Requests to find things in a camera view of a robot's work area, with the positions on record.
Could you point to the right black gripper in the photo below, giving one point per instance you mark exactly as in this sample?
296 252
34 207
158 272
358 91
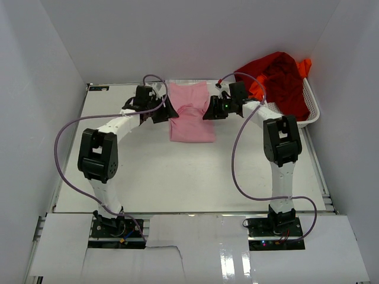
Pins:
214 112

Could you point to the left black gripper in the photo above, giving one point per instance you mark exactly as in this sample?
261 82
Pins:
167 112

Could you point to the pink t shirt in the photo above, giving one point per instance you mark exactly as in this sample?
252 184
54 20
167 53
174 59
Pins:
190 102

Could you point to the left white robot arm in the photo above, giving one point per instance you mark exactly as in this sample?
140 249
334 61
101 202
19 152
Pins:
98 153

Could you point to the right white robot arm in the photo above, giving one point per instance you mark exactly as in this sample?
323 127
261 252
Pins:
281 146

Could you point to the orange t shirt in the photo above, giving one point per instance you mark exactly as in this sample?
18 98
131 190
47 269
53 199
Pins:
257 87

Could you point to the black label sticker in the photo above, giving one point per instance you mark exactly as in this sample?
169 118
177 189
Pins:
98 88

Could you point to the dark red t shirt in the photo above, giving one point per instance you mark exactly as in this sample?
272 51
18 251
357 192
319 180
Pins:
281 80

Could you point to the white plastic basket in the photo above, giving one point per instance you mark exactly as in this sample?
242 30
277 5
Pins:
292 96

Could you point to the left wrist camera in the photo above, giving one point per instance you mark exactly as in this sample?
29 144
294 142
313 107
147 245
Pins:
158 88

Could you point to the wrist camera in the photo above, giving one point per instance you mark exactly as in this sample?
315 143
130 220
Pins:
223 91
158 88

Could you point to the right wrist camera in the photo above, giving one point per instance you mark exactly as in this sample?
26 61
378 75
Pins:
223 91

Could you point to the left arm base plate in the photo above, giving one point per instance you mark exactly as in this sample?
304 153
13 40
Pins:
115 233

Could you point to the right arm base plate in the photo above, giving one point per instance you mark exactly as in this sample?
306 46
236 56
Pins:
263 237

